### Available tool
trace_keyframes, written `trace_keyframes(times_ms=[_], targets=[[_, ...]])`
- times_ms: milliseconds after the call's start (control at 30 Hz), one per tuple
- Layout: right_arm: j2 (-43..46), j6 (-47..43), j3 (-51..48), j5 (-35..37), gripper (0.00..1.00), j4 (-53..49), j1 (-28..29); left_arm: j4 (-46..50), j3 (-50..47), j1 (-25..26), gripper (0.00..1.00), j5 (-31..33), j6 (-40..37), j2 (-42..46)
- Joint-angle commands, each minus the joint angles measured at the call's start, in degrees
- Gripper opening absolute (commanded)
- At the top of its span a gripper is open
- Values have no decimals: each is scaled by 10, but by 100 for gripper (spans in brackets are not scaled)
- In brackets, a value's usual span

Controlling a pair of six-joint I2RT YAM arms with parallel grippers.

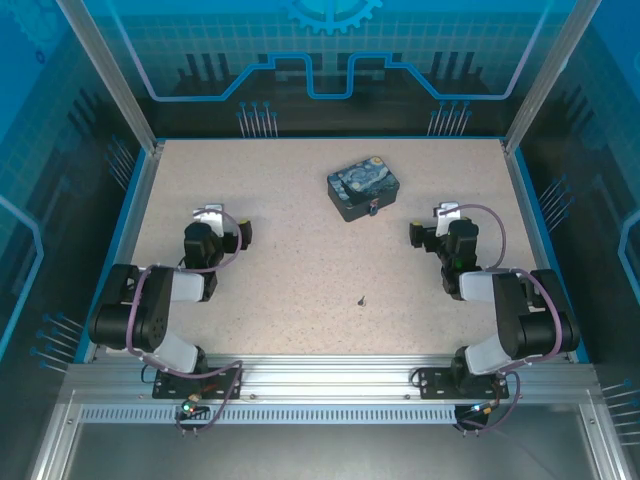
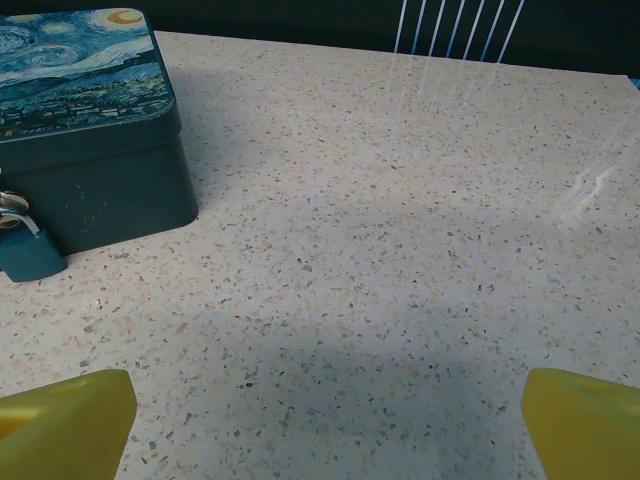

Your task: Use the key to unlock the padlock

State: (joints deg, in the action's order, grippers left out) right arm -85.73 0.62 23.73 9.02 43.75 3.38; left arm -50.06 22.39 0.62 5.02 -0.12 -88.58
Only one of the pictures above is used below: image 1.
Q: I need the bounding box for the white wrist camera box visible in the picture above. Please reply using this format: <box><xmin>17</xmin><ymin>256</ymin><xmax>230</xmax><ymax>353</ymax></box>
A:
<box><xmin>432</xmin><ymin>200</ymin><xmax>462</xmax><ymax>239</ymax></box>
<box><xmin>191</xmin><ymin>203</ymin><xmax>225</xmax><ymax>237</ymax></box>

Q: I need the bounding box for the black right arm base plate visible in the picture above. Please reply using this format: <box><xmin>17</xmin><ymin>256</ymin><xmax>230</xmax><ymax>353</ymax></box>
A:
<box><xmin>415</xmin><ymin>367</ymin><xmax>511</xmax><ymax>400</ymax></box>

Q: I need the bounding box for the starry night print tin box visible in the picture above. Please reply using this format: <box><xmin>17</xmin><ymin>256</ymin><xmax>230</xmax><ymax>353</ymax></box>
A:
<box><xmin>326</xmin><ymin>154</ymin><xmax>401</xmax><ymax>223</ymax></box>

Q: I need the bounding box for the wide aluminium base rail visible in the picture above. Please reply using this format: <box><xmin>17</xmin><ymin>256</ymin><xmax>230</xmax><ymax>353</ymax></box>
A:
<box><xmin>64</xmin><ymin>353</ymin><xmax>601</xmax><ymax>404</ymax></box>

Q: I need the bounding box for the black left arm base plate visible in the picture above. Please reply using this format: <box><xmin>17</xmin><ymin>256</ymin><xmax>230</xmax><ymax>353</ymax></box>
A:
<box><xmin>152</xmin><ymin>366</ymin><xmax>245</xmax><ymax>400</ymax></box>

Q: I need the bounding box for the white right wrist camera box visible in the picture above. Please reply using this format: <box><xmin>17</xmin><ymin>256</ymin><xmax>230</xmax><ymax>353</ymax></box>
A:
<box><xmin>432</xmin><ymin>200</ymin><xmax>462</xmax><ymax>239</ymax></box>

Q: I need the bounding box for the slotted grey cable duct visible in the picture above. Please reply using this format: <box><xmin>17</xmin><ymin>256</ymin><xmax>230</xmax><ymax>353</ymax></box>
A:
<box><xmin>79</xmin><ymin>405</ymin><xmax>460</xmax><ymax>426</ymax></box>

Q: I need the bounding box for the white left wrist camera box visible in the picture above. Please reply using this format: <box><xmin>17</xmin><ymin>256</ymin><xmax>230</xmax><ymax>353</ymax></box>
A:
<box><xmin>191</xmin><ymin>203</ymin><xmax>225</xmax><ymax>237</ymax></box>

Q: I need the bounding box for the aluminium frame post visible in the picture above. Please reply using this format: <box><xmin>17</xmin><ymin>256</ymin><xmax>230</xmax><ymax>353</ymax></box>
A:
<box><xmin>53</xmin><ymin>0</ymin><xmax>166</xmax><ymax>154</ymax></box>
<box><xmin>501</xmin><ymin>0</ymin><xmax>597</xmax><ymax>155</ymax></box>

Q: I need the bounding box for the aluminium side rail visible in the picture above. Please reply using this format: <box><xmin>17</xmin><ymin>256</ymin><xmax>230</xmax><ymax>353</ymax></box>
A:
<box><xmin>82</xmin><ymin>141</ymin><xmax>166</xmax><ymax>365</ymax></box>
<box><xmin>501</xmin><ymin>139</ymin><xmax>591</xmax><ymax>365</ymax></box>

